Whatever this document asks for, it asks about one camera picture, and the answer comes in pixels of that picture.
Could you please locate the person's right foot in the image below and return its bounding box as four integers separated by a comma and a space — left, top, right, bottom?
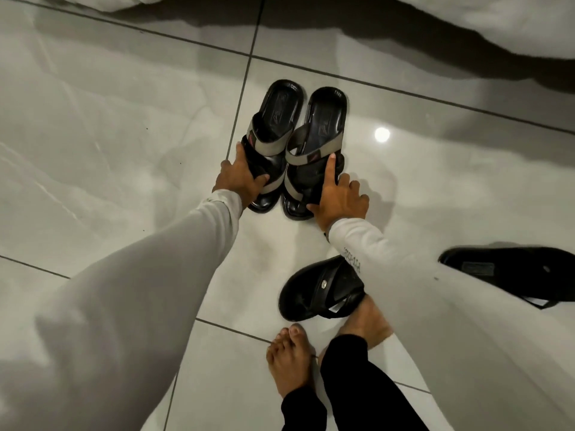
318, 295, 394, 365

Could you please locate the person's left forearm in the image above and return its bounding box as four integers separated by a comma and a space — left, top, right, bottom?
0, 189, 243, 431

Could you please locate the black sandal with metal stud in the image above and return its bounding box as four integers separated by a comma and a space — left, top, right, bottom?
277, 254, 366, 323

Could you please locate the person's left foot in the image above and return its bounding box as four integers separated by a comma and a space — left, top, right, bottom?
266, 324, 315, 399

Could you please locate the black flip-flop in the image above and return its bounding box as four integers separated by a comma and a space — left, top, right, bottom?
438, 246, 575, 309

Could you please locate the person's left hand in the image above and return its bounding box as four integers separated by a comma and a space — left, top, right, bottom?
212, 142, 270, 211

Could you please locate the person's right hand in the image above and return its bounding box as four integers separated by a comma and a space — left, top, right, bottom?
307, 153, 370, 234

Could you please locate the person's foot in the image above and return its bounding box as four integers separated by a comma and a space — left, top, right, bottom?
266, 324, 315, 399
318, 295, 394, 365

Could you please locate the black sandal with grey straps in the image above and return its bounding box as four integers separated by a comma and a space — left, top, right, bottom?
241, 79, 306, 215
280, 87, 349, 221

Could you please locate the white bed sheet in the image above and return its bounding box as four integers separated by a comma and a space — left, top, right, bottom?
42, 0, 575, 60

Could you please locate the person's right leg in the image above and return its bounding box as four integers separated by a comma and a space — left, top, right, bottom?
319, 334, 444, 431

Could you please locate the person's leg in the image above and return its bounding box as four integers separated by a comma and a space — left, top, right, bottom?
319, 334, 444, 431
280, 384, 329, 431

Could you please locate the person's left leg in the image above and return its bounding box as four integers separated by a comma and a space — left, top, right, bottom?
280, 384, 329, 431

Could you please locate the person's right forearm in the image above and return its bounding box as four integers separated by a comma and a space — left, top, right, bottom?
327, 217, 575, 431

